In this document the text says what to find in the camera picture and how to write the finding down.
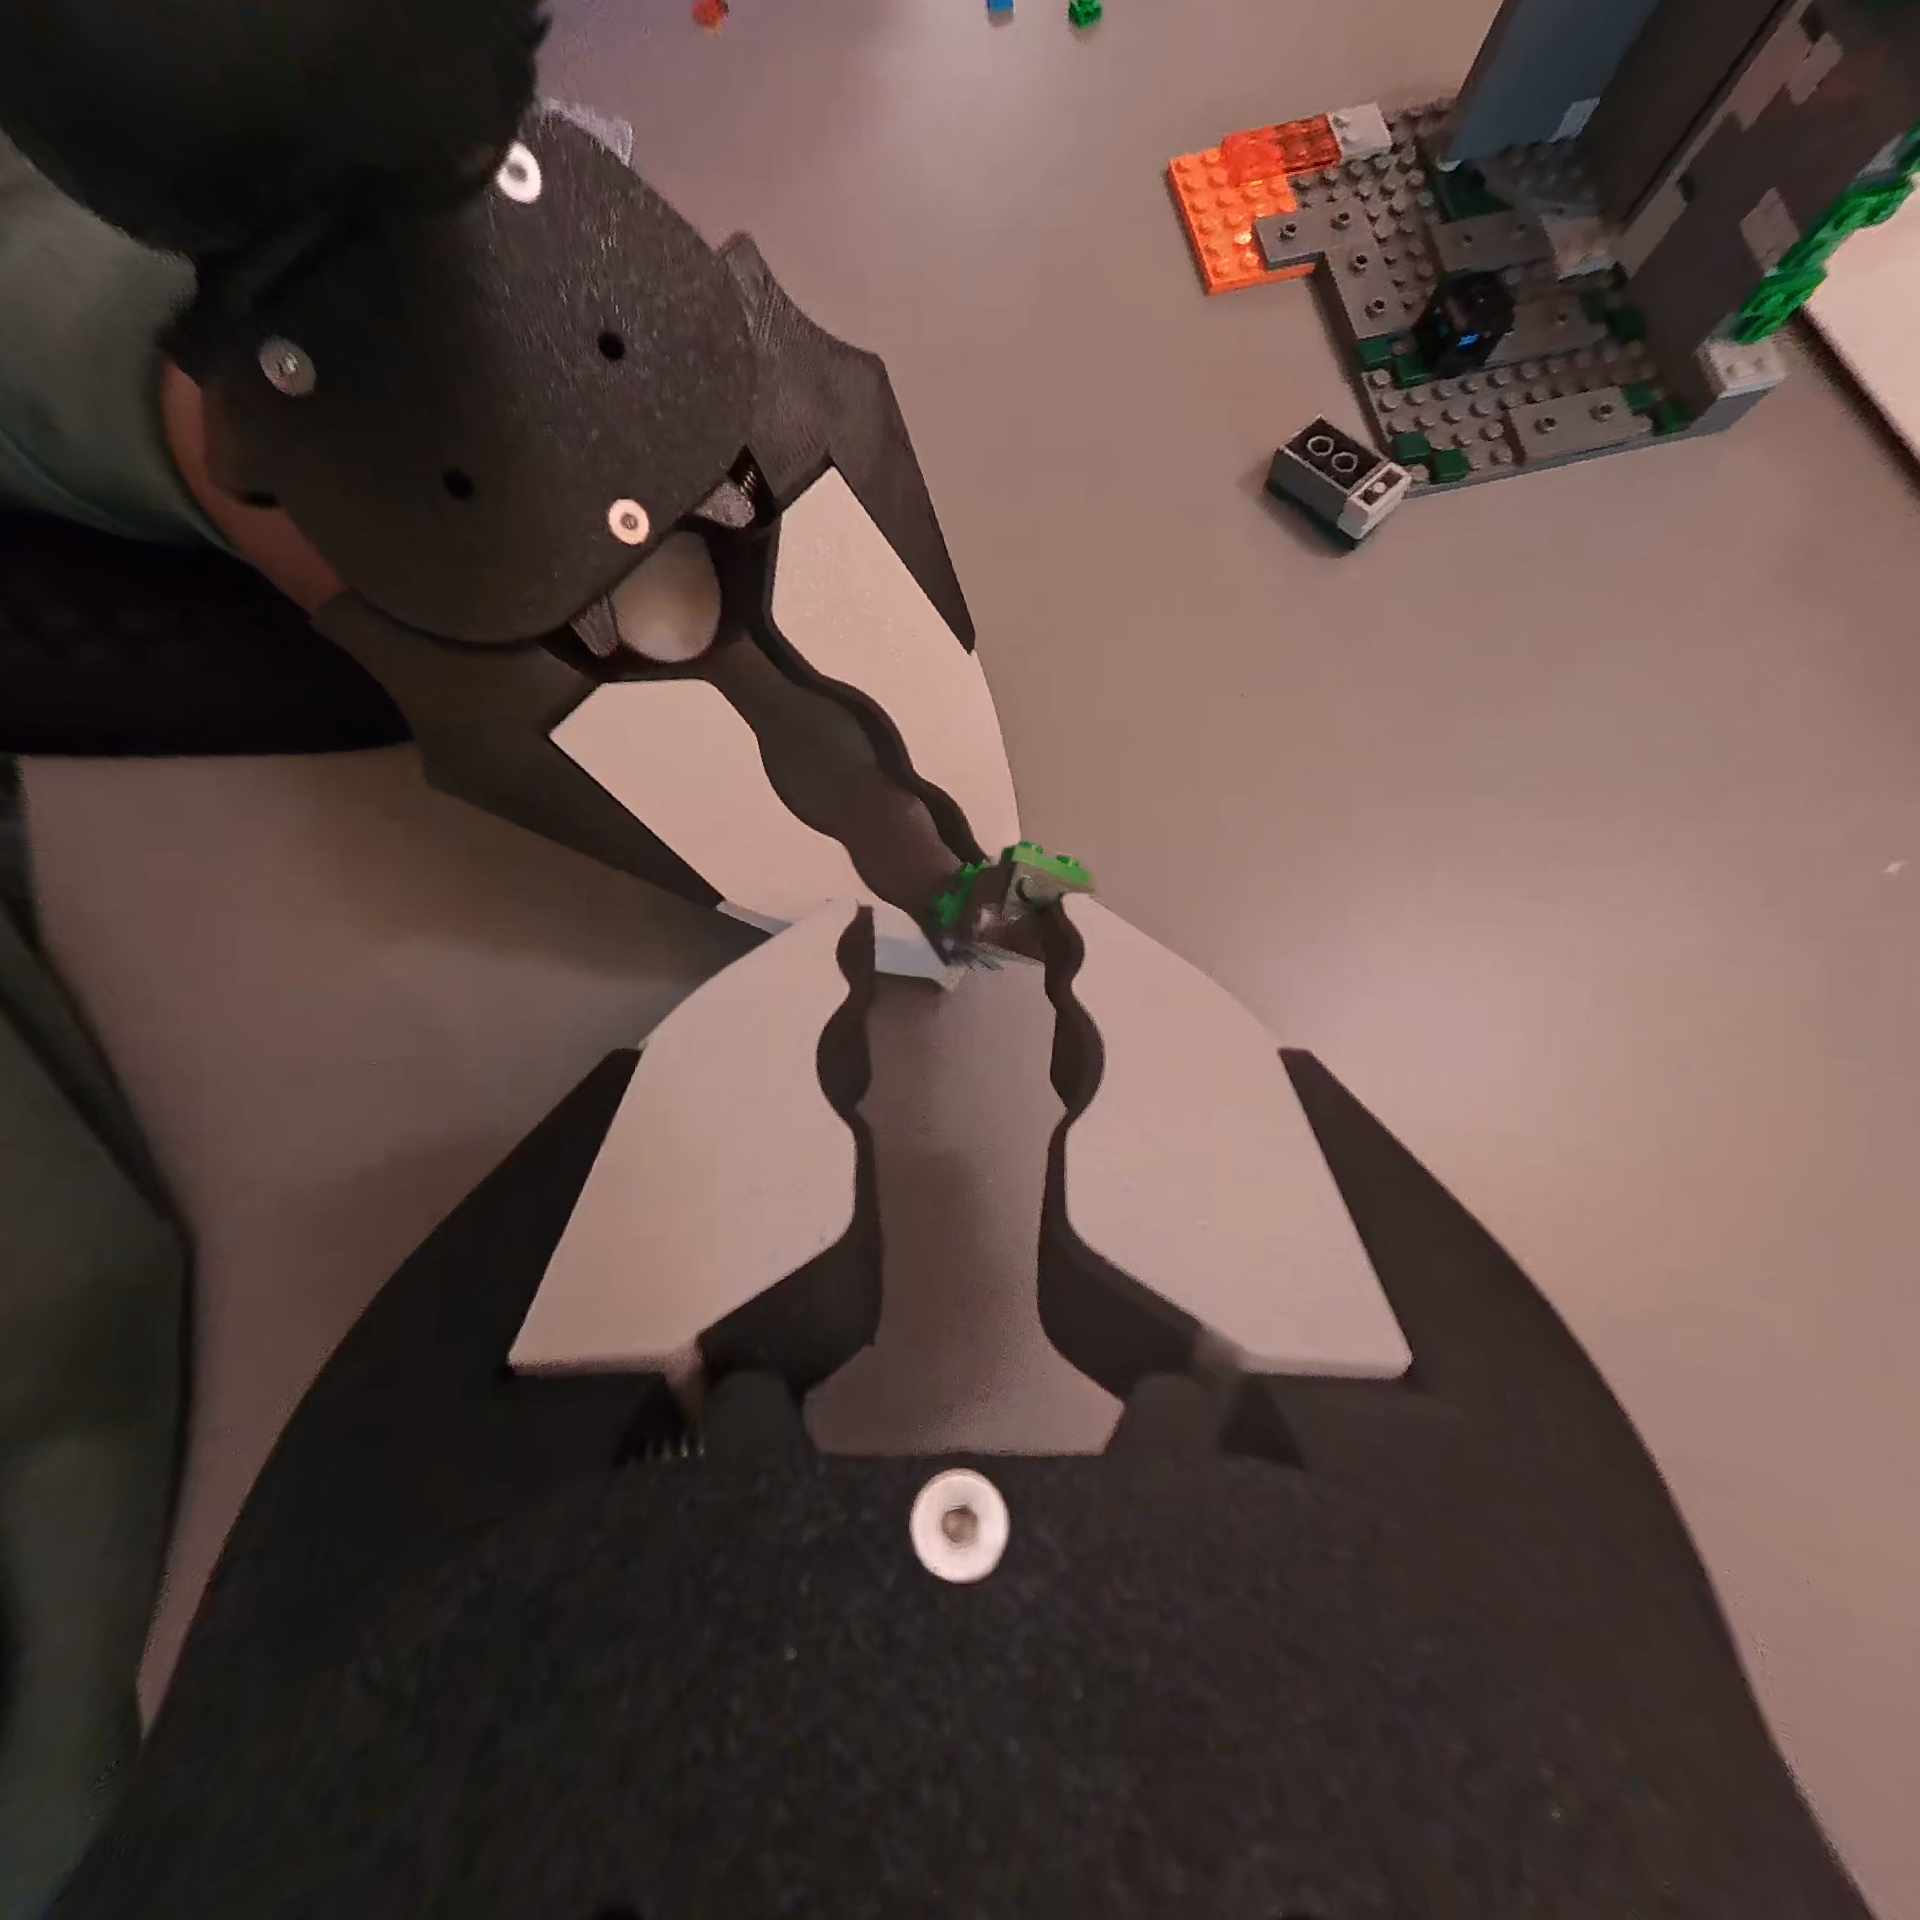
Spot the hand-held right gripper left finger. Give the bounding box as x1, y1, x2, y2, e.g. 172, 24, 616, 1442
510, 900, 888, 1382

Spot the orange brick plate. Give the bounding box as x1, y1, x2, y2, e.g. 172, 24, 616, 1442
1170, 116, 1353, 294

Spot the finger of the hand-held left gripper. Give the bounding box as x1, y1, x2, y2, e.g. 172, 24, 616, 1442
767, 493, 1037, 900
553, 673, 962, 972

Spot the grey white brick column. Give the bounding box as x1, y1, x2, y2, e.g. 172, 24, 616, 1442
895, 890, 1054, 981

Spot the grey brick with black rings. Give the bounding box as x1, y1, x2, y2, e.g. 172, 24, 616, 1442
1265, 413, 1411, 545

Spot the person's left hand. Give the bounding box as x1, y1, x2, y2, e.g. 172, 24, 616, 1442
163, 372, 320, 605

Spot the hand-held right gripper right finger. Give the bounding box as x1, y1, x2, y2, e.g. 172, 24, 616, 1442
1036, 892, 1415, 1382

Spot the grey green brick tower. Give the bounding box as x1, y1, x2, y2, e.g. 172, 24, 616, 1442
1261, 0, 1920, 496

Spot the person's left forearm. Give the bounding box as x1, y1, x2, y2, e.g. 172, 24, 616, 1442
0, 136, 227, 555

